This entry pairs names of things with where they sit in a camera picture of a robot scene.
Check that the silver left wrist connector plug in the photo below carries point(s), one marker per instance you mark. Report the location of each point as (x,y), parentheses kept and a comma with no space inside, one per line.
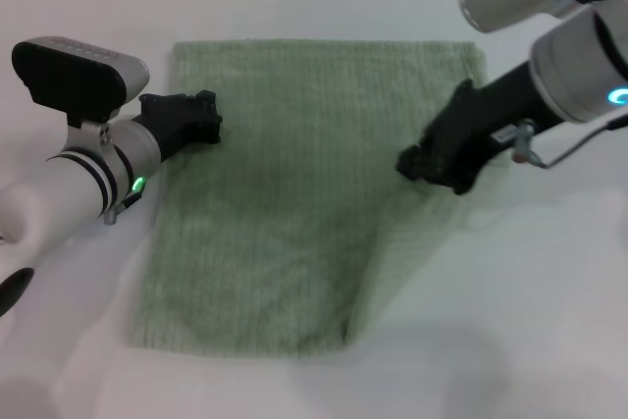
(118,210)

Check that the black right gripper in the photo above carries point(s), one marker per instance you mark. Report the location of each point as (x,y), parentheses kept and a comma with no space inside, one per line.
(486,120)

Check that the green terry towel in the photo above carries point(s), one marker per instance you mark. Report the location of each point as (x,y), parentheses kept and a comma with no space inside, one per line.
(294,183)

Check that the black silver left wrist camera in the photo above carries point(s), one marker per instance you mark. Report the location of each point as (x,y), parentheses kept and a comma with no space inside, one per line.
(73,78)

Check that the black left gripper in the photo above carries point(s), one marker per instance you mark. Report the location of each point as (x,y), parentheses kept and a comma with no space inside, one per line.
(169,120)

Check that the silver right wrist connector plug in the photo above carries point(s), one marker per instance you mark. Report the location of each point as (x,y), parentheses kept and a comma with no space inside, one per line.
(522,141)

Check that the black robot torso part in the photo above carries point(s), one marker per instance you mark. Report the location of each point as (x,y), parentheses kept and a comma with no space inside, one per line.
(15,289)

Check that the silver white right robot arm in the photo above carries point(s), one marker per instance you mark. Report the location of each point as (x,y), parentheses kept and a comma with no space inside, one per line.
(574,46)

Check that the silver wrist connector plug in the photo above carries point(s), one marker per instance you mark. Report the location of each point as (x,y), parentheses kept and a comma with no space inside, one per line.
(118,210)
(522,141)

